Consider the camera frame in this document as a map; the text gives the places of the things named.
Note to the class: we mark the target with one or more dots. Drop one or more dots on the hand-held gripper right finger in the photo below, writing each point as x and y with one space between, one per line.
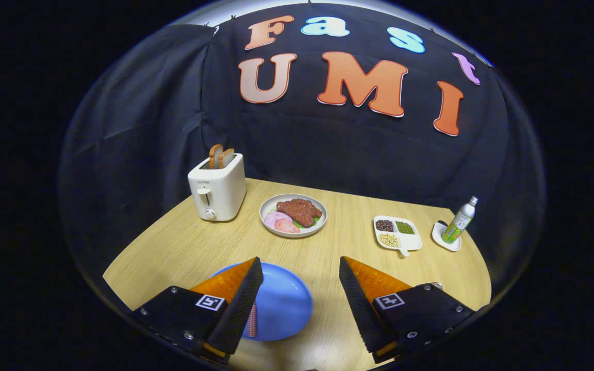
361 309

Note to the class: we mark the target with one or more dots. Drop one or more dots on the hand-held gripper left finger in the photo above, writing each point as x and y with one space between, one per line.
237 314

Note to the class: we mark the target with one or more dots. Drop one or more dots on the blue plate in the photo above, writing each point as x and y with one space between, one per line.
281 304

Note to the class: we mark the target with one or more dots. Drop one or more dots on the pile of yellow soybeans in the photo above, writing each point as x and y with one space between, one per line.
389 240

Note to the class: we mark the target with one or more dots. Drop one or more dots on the white divided dish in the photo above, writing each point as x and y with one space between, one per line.
411 242

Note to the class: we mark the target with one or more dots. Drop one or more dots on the pile of red beans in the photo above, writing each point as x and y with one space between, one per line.
384 225

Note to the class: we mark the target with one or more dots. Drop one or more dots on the pile of green beans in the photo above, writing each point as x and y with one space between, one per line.
405 228

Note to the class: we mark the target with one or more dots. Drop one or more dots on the green lettuce leaf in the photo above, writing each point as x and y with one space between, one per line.
316 220

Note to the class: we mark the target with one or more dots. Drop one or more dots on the pink ham slice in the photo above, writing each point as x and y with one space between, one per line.
286 226
274 219

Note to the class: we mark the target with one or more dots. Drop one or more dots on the small white dish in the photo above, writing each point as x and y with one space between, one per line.
439 234

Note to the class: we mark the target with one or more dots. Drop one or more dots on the beige food plate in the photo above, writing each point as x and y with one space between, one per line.
271 206

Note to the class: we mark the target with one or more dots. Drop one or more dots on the brown steak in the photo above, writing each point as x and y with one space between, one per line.
299 211

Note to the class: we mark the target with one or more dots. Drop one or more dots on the white toaster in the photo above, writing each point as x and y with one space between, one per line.
222 196

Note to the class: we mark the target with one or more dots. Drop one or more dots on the green label metal bottle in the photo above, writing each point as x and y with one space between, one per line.
457 224

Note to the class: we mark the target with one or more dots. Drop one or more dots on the toasted bread slice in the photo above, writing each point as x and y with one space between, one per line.
227 157
215 154

